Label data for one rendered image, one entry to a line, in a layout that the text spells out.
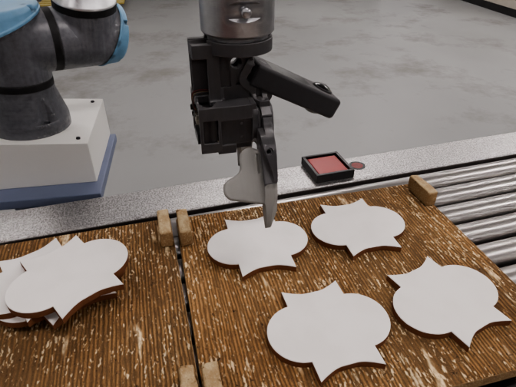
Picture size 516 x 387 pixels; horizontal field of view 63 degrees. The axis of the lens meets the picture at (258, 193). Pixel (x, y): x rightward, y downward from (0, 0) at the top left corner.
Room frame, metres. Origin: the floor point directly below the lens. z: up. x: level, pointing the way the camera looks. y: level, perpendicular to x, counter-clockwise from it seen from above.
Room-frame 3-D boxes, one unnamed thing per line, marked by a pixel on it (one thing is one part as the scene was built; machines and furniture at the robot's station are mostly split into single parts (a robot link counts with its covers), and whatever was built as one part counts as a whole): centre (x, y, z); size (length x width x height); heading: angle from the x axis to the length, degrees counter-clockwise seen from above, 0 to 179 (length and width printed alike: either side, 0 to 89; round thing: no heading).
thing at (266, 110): (0.45, 0.03, 1.17); 0.09 x 0.08 x 0.12; 104
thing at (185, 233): (0.49, 0.11, 0.95); 0.06 x 0.02 x 0.03; 14
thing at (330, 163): (0.70, -0.13, 0.92); 0.06 x 0.06 x 0.01; 17
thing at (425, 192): (0.58, -0.27, 0.95); 0.06 x 0.02 x 0.03; 14
